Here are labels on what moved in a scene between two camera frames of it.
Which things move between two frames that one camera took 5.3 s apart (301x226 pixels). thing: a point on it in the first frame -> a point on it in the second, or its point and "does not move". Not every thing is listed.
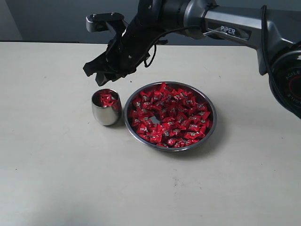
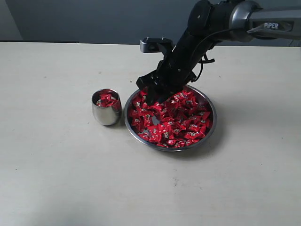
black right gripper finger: x=101 y=78 -> x=153 y=93
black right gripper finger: x=116 y=76 -> x=165 y=94
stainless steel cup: x=106 y=116 does not move
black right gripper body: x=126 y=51 -> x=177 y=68
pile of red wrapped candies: x=170 y=117 does not move
